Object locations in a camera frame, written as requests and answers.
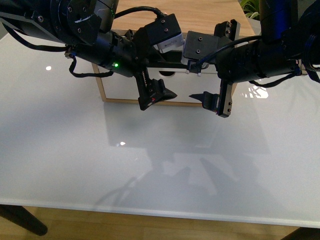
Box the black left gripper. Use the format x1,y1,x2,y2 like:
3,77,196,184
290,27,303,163
131,27,177,111

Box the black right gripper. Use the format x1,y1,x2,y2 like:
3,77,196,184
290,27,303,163
189,19,241,118

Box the wooden drawer cabinet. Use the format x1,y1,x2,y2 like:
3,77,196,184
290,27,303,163
96,0,255,107

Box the spider plant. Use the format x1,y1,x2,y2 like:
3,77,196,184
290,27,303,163
239,0,260,21

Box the black table leg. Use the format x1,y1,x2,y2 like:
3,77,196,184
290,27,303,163
0,204,48,236

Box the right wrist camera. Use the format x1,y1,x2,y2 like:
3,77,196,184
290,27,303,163
181,31,220,72

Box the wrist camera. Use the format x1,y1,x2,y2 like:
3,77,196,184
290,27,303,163
181,31,220,72
145,13,184,54

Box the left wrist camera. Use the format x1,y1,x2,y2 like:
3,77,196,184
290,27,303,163
145,13,184,54

